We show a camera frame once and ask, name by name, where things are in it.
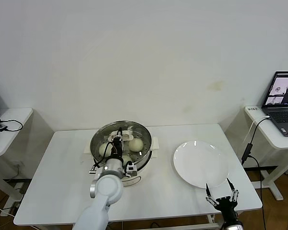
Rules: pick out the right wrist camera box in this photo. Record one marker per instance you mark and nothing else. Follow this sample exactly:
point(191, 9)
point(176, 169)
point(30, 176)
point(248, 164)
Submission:
point(237, 226)

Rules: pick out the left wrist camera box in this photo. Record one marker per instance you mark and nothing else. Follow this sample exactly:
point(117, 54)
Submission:
point(131, 169)

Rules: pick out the white power strip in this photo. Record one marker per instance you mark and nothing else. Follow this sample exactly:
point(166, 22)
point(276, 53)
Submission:
point(18, 186)

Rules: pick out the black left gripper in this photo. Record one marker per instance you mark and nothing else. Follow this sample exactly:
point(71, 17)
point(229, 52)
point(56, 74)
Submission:
point(118, 148)

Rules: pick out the white round plate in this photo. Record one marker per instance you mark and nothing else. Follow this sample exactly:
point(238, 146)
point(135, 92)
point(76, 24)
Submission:
point(199, 165)

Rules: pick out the white table leg frame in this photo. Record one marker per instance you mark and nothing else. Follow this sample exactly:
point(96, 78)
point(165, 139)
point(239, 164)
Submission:
point(170, 227)

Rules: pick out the cream electric cooker pot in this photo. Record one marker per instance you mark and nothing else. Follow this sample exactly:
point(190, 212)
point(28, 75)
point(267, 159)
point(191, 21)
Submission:
point(144, 171)

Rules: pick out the white side table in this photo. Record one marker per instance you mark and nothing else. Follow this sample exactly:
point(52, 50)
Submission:
point(14, 117)
point(268, 130)

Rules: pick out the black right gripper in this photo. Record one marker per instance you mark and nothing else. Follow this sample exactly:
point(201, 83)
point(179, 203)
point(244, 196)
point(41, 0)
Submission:
point(227, 207)

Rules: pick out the white printed label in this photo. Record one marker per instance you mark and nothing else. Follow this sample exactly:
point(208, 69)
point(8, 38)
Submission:
point(252, 109)

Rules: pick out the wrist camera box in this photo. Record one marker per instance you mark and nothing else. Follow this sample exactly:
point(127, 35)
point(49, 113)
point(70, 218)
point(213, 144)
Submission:
point(131, 169)
point(237, 226)

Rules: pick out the white steamed baozi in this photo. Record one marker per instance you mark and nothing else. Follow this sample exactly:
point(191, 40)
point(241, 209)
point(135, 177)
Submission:
point(136, 145)
point(102, 149)
point(127, 159)

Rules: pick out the stainless steel steamer basket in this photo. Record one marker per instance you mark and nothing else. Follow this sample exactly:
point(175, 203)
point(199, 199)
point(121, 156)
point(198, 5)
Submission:
point(155, 143)

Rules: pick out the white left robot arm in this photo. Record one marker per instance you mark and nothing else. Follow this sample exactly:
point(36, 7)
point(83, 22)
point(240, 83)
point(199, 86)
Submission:
point(108, 189)

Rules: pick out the grey open laptop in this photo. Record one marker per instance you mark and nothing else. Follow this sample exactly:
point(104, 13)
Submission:
point(280, 117)

